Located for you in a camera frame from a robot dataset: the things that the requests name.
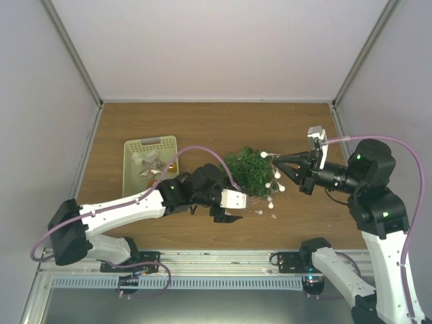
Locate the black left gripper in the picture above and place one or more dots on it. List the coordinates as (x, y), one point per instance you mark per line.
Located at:
(221, 217)

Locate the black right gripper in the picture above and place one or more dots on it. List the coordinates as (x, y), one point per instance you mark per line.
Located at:
(296, 173)

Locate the small green christmas tree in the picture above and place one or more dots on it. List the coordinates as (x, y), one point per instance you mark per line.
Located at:
(252, 172)

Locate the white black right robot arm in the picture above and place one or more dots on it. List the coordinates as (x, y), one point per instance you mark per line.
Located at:
(382, 219)

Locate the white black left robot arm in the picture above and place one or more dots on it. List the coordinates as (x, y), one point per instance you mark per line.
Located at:
(79, 231)

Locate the gold bauble ornament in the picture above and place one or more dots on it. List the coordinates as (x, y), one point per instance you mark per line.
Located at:
(173, 168)

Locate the silver glitter star ornament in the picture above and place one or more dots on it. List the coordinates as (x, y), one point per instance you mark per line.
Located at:
(150, 171)

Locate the silver mesh ribbon bow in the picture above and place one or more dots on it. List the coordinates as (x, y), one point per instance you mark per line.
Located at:
(145, 158)

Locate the light green perforated plastic basket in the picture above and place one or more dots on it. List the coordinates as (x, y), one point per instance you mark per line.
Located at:
(132, 183)

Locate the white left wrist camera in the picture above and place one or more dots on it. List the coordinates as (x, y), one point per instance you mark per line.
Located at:
(231, 199)

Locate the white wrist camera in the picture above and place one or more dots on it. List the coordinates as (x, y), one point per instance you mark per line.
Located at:
(231, 199)
(317, 135)

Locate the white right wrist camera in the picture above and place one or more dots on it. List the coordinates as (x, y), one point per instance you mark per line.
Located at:
(317, 135)

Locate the aluminium front mounting rail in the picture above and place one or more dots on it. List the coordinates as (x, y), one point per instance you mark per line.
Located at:
(190, 263)

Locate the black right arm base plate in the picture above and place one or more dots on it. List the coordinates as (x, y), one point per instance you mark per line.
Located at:
(293, 262)

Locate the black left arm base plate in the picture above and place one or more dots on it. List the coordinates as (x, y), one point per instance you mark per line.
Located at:
(134, 264)

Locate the grey slotted cable duct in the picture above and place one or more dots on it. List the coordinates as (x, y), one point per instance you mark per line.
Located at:
(184, 283)

